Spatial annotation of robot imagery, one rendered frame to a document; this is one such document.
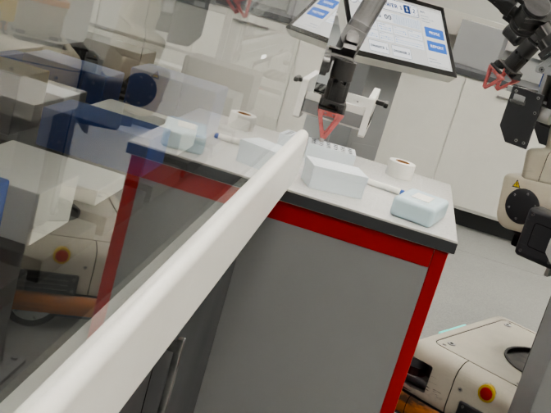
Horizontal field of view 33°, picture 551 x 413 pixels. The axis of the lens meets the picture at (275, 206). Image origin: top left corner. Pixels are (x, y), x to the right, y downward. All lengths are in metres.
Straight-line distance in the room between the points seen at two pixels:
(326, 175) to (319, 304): 0.28
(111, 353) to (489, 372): 2.07
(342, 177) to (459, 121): 3.54
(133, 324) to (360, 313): 1.29
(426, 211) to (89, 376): 1.37
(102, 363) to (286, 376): 1.40
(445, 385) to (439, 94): 3.02
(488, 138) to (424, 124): 0.38
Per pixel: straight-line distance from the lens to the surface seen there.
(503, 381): 2.69
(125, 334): 0.73
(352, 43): 2.36
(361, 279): 1.98
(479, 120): 5.53
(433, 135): 5.53
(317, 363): 2.05
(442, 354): 2.73
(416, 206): 1.97
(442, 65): 3.64
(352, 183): 2.02
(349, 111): 2.50
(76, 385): 0.65
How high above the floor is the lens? 1.20
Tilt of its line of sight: 14 degrees down
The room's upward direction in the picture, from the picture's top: 16 degrees clockwise
